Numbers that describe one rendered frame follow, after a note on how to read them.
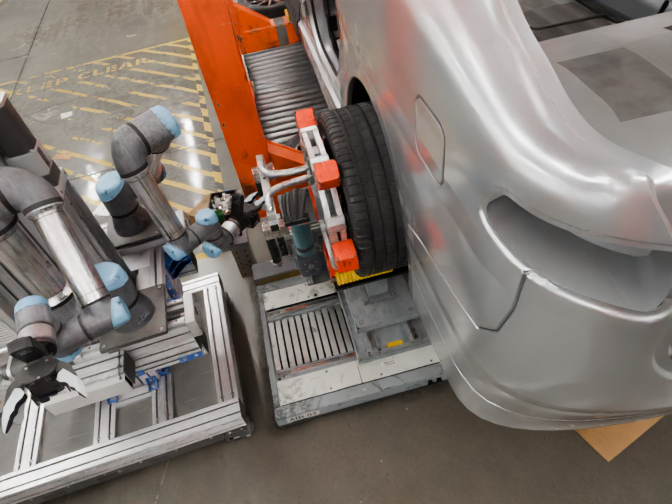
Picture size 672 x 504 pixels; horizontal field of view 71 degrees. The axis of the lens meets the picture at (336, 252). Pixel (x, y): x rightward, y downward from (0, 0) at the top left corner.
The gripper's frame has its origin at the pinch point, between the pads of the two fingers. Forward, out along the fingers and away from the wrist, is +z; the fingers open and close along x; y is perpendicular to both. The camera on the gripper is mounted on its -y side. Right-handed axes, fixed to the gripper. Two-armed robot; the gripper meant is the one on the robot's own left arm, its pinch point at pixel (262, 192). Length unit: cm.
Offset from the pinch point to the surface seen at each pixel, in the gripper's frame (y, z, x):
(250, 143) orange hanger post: -11.6, 14.5, -14.4
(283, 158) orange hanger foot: 1.3, 24.7, -7.3
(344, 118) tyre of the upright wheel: -35, 14, 36
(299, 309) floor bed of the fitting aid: 76, -3, 5
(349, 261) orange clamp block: -4, -20, 55
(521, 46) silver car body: -86, -26, 102
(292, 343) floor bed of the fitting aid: 82, -20, 10
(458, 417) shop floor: 83, -16, 98
